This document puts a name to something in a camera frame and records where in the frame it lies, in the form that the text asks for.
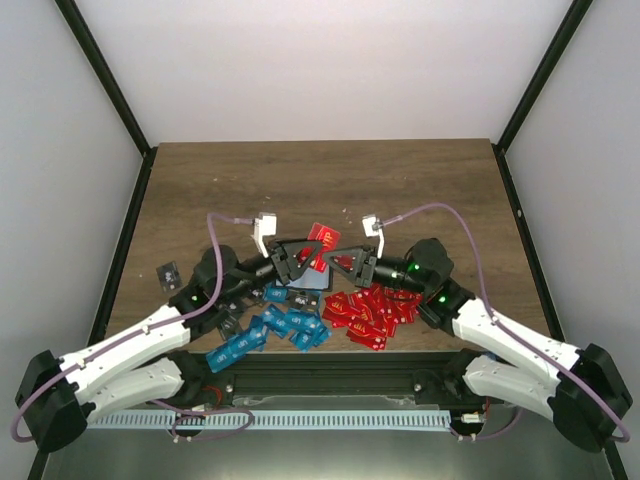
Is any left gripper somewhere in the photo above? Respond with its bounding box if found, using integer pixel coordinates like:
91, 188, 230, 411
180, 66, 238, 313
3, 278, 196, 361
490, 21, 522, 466
222, 238, 324, 305

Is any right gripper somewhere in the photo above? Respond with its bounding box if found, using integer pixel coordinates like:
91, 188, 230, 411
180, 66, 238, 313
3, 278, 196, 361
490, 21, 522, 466
323, 245, 429, 295

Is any red VIP card front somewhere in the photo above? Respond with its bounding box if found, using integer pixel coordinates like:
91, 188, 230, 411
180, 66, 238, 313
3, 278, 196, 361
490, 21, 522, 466
307, 222, 341, 273

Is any black card holder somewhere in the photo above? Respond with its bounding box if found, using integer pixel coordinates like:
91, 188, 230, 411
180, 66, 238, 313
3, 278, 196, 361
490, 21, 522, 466
286, 268, 333, 291

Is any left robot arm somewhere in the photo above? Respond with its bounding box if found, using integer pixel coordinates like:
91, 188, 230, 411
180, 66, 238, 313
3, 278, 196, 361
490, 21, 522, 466
10, 239, 322, 453

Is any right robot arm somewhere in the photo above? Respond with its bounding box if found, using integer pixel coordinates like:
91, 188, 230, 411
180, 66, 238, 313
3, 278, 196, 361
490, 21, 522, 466
323, 238, 633, 453

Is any red VIP card pile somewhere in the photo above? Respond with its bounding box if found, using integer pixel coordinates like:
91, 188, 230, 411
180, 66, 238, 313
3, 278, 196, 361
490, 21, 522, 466
321, 284, 423, 351

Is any blue VIP card pile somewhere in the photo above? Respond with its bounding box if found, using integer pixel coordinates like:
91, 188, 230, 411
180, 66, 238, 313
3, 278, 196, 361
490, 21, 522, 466
205, 287, 331, 373

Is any black VIP card pile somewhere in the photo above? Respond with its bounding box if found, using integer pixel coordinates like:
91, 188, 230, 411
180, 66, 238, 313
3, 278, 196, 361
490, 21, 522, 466
214, 288, 265, 341

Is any lone black VIP card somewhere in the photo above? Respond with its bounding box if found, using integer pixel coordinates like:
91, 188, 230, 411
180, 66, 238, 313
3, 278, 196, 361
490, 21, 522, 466
156, 261, 182, 293

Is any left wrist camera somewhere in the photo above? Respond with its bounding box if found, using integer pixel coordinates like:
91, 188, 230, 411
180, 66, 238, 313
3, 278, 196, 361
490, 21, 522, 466
252, 212, 277, 258

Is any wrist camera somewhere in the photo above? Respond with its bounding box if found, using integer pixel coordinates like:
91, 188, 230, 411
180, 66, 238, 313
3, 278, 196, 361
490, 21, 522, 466
252, 212, 277, 258
361, 214, 385, 258

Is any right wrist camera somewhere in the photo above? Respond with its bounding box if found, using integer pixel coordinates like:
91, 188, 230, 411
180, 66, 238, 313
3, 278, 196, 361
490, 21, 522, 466
361, 214, 385, 258

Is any black aluminium frame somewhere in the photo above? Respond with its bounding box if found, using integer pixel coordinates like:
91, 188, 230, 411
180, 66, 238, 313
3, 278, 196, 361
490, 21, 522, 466
27, 0, 629, 480

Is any white slotted cable duct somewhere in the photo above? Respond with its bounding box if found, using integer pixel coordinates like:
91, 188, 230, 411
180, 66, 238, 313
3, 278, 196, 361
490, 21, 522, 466
89, 409, 451, 433

